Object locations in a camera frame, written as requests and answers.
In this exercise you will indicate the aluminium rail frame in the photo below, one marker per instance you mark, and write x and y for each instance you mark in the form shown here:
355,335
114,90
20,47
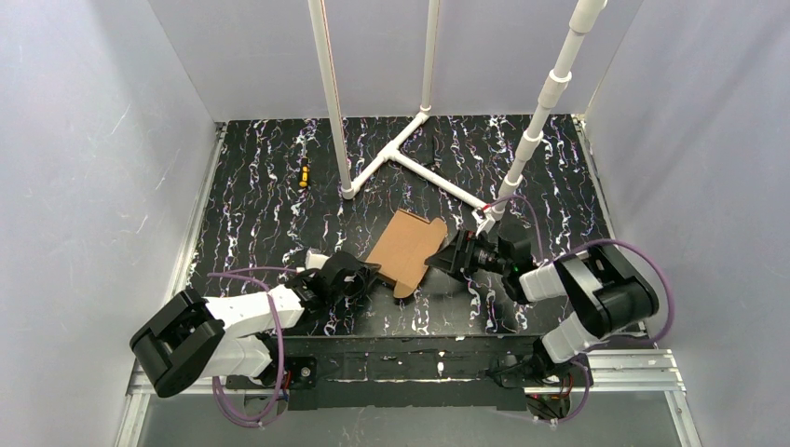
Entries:
627,370

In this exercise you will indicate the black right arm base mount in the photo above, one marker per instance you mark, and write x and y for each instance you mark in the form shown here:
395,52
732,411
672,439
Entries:
513,370

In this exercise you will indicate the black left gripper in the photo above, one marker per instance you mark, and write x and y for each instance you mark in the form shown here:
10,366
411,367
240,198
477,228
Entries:
355,280

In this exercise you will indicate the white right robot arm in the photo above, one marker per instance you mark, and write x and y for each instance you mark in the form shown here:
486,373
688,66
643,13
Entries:
606,291

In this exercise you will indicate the brown cardboard box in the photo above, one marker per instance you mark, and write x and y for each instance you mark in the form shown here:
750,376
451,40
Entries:
401,251

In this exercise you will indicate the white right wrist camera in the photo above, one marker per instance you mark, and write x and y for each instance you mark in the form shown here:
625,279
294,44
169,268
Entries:
485,221

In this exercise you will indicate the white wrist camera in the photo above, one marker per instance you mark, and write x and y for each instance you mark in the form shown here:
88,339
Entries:
314,259
485,221

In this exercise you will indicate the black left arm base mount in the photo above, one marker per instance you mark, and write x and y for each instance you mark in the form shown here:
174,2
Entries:
298,373

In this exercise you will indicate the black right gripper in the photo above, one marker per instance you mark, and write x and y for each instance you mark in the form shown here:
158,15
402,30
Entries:
460,254

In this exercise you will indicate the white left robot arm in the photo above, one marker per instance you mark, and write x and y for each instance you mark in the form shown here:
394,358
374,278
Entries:
193,337

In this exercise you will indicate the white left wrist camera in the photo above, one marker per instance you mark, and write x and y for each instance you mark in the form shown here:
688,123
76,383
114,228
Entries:
314,259

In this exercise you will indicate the orange yellow black screwdriver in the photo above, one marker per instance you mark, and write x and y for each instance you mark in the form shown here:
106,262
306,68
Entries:
304,176

